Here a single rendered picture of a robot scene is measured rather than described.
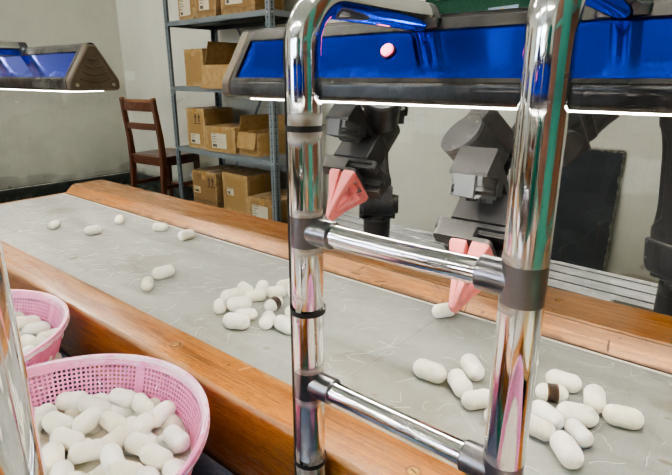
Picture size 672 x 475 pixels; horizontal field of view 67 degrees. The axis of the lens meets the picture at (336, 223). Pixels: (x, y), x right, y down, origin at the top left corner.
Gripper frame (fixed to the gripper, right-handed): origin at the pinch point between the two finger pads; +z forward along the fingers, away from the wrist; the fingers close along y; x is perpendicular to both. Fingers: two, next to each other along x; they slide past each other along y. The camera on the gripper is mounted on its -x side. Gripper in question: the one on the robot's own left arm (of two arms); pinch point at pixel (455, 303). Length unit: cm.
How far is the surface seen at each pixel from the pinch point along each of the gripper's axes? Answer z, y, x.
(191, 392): 21.7, -16.5, -11.7
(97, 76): -11, -59, -24
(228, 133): -123, -246, 121
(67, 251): 12, -75, -1
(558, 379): 2.6, 11.3, 5.9
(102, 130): -133, -465, 147
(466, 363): 5.1, 2.5, 3.3
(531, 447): 11.2, 11.9, 0.4
